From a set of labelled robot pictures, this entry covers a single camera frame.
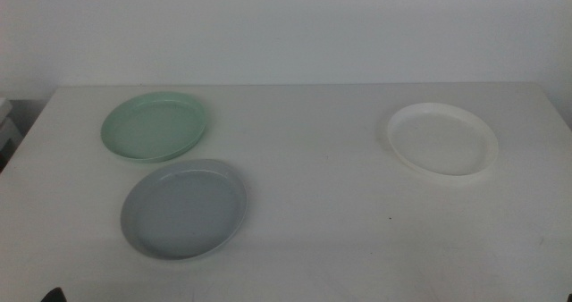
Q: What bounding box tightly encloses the grey shallow bowl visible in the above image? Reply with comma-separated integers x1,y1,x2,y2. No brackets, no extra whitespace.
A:
119,158,248,262

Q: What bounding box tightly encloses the pale green shallow bowl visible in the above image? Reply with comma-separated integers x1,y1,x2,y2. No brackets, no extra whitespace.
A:
100,91,207,164

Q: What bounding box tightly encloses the white shallow bowl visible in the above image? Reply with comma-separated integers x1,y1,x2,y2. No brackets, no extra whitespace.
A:
386,102,500,178

